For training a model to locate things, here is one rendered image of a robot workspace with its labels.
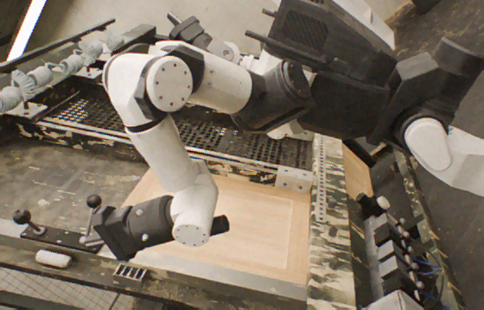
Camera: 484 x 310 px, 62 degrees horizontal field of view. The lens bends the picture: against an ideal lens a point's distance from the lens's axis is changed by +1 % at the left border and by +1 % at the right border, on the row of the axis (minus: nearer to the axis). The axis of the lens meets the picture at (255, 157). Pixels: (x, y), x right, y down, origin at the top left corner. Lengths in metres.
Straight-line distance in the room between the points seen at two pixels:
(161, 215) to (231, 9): 5.90
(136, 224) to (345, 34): 0.57
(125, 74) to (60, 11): 7.41
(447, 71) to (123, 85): 0.69
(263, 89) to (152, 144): 0.25
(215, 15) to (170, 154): 6.04
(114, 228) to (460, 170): 0.80
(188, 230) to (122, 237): 0.17
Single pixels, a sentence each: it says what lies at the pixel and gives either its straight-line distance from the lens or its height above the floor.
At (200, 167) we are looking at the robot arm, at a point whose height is 1.34.
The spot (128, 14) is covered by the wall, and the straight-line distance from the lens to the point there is 7.30.
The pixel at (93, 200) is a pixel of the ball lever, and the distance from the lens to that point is 1.09.
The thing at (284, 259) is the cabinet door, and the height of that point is 0.94.
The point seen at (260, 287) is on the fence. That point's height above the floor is 1.00.
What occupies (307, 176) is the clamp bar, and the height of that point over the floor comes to 0.94.
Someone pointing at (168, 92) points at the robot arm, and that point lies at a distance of 0.58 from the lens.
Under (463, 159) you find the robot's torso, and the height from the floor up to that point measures 0.85.
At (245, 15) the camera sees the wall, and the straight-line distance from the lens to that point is 6.50.
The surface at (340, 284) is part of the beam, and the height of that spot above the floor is 0.84.
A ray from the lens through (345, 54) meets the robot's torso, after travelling 0.92.
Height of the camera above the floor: 1.44
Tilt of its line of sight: 13 degrees down
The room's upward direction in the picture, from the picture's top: 49 degrees counter-clockwise
